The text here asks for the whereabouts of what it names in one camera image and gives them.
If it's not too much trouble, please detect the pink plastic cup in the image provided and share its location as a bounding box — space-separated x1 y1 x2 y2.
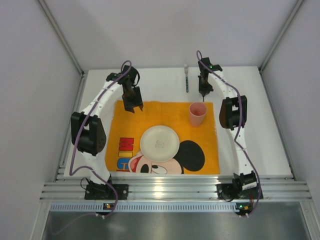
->
189 102 207 127

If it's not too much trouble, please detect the cream round plate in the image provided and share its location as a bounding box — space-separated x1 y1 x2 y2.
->
139 125 180 163

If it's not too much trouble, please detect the orange cartoon mouse towel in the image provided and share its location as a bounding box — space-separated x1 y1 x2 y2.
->
105 100 220 175

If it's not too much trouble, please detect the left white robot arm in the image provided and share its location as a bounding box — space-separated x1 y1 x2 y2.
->
69 60 144 185

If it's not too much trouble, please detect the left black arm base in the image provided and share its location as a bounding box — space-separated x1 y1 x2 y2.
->
80 178 129 200

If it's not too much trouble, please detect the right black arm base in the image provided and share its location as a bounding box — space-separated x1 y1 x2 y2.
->
216 170 263 202

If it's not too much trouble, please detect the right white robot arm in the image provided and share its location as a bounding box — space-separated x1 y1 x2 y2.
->
197 52 259 185

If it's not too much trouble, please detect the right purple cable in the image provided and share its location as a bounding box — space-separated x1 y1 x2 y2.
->
196 50 262 218

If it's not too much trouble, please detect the purple cable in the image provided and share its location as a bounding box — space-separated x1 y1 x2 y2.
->
48 60 133 236
196 50 262 218

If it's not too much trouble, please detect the fork with teal handle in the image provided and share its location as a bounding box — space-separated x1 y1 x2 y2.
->
184 64 189 93

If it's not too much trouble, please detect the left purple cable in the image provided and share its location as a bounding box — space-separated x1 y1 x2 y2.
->
48 60 133 236

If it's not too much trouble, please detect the aluminium mounting rail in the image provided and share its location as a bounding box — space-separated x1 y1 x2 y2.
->
40 175 312 202

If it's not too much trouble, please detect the perforated grey cable duct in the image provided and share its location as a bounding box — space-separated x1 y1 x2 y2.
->
50 201 250 213

